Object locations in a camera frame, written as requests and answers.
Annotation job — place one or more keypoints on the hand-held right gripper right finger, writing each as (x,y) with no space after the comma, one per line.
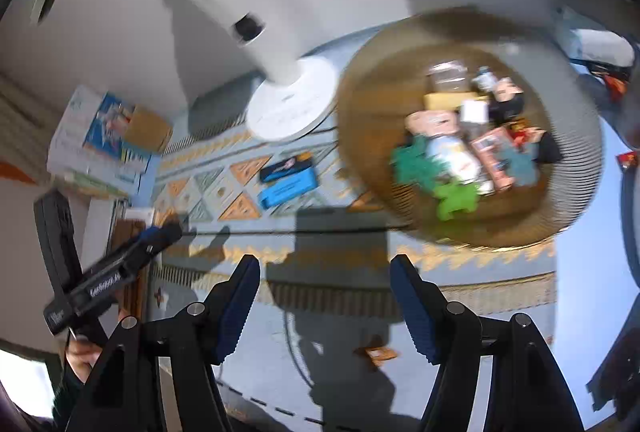
(415,312)

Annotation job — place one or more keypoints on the patterned blue tablecloth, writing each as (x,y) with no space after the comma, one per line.
(325,272)

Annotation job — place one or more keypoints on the red orange packet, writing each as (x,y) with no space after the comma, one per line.
(616,84)

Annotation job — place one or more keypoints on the clear plastic packet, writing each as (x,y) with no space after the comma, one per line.
(447,76)

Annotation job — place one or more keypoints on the small red packet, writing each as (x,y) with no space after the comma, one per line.
(629,160)

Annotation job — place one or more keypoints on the lime green toy figure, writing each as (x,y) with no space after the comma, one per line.
(455,201)

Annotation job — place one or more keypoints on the teal toy shape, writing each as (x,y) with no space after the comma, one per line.
(520,166)

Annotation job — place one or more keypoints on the cardboard box with picture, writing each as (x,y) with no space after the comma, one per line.
(100,136)

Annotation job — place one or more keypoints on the black rectangular box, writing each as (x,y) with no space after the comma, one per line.
(285,165)

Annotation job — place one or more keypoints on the dark green toy figure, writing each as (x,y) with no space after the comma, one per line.
(407,161)

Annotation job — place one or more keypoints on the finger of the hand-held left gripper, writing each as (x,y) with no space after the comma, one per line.
(157,237)

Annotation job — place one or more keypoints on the white desk lamp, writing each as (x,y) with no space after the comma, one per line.
(280,11)

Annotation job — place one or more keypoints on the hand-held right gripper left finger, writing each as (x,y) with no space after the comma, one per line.
(240,307)

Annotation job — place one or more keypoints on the white and blue box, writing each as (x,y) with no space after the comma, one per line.
(597,44)

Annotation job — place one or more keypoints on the yellow block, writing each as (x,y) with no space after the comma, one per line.
(445,100)

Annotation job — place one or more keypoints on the black toy figure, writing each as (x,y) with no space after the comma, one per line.
(506,100)

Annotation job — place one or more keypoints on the blue rectangular box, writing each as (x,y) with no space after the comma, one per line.
(287,188)

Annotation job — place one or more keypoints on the amber ribbed glass bowl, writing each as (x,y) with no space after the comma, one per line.
(400,222)

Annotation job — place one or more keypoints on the small orange packet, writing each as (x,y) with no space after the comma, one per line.
(381,354)

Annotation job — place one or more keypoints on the pink printed card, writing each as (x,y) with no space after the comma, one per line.
(492,156)

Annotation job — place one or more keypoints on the white cube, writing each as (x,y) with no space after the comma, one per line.
(473,111)

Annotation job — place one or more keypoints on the pink headed doll figure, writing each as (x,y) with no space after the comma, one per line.
(435,121)

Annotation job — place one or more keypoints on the person's left hand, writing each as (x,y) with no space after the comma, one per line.
(82,354)

